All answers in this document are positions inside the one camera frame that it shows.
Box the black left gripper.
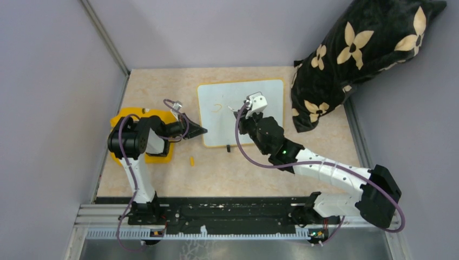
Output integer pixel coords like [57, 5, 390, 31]
[161, 112, 207, 139]

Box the yellow folded cloth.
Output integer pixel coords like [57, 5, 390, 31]
[107, 107, 178, 164]

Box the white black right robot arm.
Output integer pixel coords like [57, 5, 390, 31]
[233, 107, 406, 233]

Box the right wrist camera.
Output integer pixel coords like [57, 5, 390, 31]
[245, 92, 267, 119]

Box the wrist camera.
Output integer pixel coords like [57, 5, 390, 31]
[245, 92, 267, 119]
[171, 101, 182, 115]

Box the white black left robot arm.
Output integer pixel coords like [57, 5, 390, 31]
[107, 114, 208, 224]

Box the white whiteboard yellow rim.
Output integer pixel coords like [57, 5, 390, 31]
[197, 79, 285, 148]

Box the aluminium frame post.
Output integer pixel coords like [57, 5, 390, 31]
[78, 0, 130, 77]

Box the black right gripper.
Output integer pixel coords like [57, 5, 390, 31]
[235, 107, 270, 155]

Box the black floral pillow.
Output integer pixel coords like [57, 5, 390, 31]
[290, 1, 447, 133]

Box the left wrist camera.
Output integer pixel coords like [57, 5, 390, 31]
[171, 101, 182, 115]

